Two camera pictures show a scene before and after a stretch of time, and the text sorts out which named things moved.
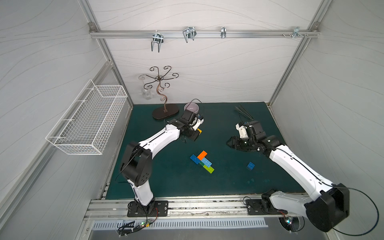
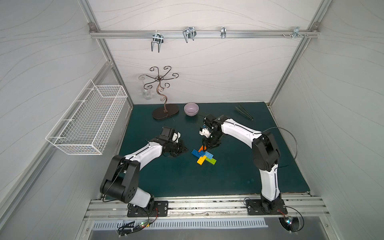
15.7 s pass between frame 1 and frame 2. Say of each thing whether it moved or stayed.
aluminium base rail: stayed
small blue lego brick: moved
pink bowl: stayed
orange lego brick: moved
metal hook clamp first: stayed
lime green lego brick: moved
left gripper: moved
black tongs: stayed
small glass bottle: stayed
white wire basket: stayed
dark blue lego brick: moved
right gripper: moved
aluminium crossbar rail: stayed
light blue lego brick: moved
